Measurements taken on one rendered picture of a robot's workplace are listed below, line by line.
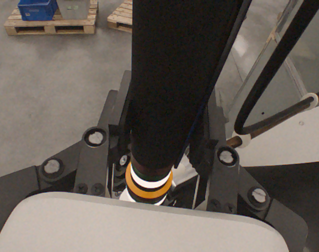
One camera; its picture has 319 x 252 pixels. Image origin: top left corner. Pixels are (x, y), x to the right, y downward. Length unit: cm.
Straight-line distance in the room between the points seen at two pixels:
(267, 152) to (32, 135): 188
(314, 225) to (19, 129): 212
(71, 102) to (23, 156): 67
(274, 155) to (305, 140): 7
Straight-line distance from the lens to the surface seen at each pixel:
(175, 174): 22
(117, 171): 39
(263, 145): 56
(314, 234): 24
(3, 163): 204
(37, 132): 207
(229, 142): 26
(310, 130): 55
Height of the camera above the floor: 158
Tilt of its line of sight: 54 degrees down
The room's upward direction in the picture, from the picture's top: 11 degrees clockwise
